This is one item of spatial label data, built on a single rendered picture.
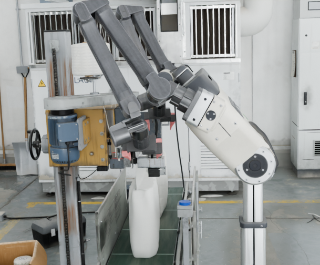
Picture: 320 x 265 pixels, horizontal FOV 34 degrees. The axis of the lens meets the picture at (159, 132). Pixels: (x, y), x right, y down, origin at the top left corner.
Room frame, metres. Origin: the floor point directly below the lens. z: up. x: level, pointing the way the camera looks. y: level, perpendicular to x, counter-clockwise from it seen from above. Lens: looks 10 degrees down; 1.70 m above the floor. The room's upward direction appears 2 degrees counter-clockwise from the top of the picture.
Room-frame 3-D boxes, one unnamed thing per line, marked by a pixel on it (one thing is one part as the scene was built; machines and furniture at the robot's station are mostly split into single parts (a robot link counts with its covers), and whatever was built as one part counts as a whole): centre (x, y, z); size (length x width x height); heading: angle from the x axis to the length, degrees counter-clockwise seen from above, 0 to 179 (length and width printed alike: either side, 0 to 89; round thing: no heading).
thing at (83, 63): (2.65, 0.35, 1.61); 0.17 x 0.17 x 0.17
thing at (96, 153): (2.89, 0.44, 1.18); 0.34 x 0.25 x 0.31; 85
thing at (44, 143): (2.89, 0.63, 1.14); 0.11 x 0.06 x 0.11; 175
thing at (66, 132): (2.56, 0.46, 1.25); 0.10 x 0.08 x 0.12; 110
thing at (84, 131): (2.72, 0.41, 1.23); 0.28 x 0.07 x 0.16; 175
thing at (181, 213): (2.63, -0.12, 0.81); 0.08 x 0.08 x 0.06; 85
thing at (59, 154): (2.66, 0.49, 1.21); 0.15 x 0.15 x 0.25
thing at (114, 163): (2.78, 0.23, 1.04); 0.08 x 0.06 x 0.05; 85
